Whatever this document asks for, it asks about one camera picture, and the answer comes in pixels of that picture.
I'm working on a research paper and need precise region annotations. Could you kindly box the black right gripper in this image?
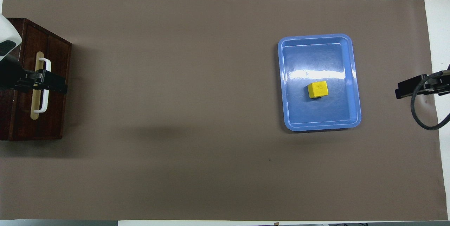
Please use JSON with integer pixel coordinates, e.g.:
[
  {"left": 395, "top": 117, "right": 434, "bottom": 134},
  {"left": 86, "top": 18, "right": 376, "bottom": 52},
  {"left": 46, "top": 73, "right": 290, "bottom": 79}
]
[{"left": 395, "top": 72, "right": 450, "bottom": 99}]

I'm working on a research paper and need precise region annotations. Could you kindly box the white drawer handle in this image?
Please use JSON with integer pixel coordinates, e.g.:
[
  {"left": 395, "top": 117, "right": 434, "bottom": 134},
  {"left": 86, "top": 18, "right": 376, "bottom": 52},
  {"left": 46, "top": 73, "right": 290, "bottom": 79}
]
[{"left": 33, "top": 58, "right": 52, "bottom": 114}]

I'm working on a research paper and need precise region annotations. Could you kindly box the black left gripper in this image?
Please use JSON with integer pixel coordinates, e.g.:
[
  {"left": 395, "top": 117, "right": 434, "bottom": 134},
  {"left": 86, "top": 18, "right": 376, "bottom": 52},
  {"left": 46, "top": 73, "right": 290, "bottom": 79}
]
[{"left": 0, "top": 60, "right": 68, "bottom": 95}]

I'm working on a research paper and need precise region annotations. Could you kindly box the dark wooden cabinet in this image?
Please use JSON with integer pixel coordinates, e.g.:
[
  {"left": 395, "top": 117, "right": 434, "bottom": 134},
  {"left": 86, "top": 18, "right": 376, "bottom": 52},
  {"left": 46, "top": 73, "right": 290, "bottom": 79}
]
[{"left": 0, "top": 18, "right": 72, "bottom": 141}]

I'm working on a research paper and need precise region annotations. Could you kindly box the blue plastic tray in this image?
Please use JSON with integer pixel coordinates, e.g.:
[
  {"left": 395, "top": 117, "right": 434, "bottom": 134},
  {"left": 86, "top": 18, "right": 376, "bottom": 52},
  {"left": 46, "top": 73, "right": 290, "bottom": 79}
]
[{"left": 277, "top": 34, "right": 362, "bottom": 131}]

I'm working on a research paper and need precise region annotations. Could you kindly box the yellow block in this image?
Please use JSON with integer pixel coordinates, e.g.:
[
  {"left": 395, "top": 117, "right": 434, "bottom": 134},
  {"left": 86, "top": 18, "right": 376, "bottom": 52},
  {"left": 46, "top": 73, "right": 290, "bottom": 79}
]
[{"left": 308, "top": 81, "right": 329, "bottom": 99}]

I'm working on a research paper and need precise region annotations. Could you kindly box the wooden drawer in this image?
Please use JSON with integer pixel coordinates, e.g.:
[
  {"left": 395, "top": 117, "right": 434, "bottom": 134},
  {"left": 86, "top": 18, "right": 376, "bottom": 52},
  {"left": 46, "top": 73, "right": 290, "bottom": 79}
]
[{"left": 13, "top": 21, "right": 52, "bottom": 140}]

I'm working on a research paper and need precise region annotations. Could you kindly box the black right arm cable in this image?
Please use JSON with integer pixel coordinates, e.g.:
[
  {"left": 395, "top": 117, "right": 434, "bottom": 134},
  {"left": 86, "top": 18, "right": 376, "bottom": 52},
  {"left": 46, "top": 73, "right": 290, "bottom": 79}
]
[{"left": 411, "top": 71, "right": 450, "bottom": 130}]

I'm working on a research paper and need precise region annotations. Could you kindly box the brown paper table mat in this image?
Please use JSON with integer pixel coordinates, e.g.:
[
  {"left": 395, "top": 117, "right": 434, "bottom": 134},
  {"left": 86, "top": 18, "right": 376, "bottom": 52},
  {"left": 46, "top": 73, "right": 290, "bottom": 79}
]
[{"left": 0, "top": 0, "right": 448, "bottom": 221}]

